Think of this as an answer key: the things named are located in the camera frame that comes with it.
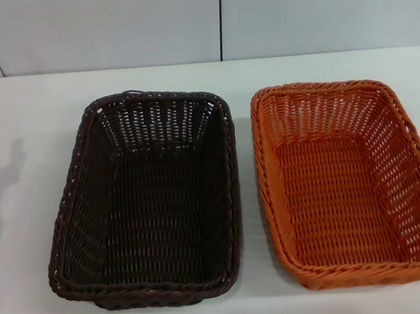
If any orange wicker basket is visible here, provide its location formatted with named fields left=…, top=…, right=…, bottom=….
left=247, top=71, right=420, bottom=294

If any dark brown wicker basket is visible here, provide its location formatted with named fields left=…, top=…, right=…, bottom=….
left=33, top=81, right=250, bottom=314

